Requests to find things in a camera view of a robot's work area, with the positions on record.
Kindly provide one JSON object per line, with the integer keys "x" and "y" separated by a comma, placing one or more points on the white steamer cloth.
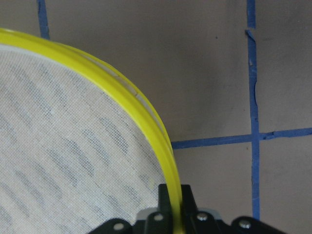
{"x": 61, "y": 146}

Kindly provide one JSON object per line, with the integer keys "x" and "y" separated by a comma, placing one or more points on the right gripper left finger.
{"x": 161, "y": 220}

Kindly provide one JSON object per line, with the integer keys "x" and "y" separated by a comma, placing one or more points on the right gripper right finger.
{"x": 196, "y": 221}

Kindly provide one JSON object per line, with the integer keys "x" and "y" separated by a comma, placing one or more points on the yellow steamer layer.
{"x": 136, "y": 97}

